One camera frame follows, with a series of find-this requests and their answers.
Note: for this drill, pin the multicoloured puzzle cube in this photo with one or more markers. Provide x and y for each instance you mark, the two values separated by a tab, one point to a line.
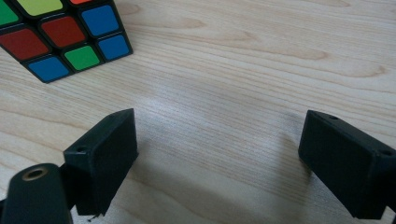
63	31

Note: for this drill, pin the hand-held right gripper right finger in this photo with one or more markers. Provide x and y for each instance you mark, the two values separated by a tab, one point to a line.
348	168

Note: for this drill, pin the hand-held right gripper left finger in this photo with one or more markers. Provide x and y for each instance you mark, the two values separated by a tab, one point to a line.
102	161

